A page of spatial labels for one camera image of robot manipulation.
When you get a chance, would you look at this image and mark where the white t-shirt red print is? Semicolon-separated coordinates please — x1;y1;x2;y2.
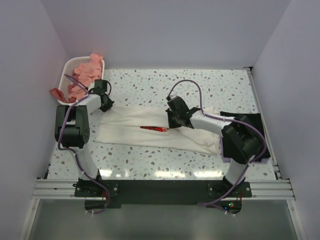
96;105;221;155

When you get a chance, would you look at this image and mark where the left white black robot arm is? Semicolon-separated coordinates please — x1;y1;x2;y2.
54;79;114;196

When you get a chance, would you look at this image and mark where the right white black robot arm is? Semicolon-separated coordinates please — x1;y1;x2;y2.
166;96;267;197

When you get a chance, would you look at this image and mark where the pink crumpled t-shirt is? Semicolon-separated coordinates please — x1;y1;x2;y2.
68;53;103;103

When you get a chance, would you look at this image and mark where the white plastic laundry basket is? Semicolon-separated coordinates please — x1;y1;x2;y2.
56;56;105;111

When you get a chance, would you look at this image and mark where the folded lavender t-shirt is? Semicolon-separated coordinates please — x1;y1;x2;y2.
219;138;271;164

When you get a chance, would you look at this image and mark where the folded black t-shirt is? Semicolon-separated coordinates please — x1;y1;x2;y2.
220;111;265;158

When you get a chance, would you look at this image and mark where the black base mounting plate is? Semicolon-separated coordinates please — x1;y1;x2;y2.
73;179;252;214

